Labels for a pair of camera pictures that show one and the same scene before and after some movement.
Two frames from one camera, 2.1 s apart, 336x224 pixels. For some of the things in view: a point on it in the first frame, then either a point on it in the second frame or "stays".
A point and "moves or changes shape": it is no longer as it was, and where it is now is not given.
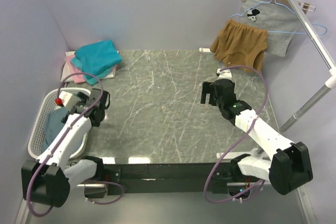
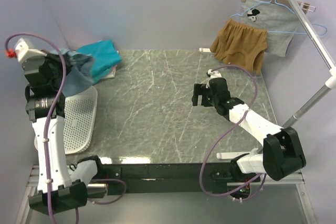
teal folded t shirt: x=96 y=59 stays
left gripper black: x=82 y=97 to x=49 y=57
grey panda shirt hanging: x=278 y=20 stays
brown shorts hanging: x=237 y=44 stays
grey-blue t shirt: x=53 y=124 moves or changes shape
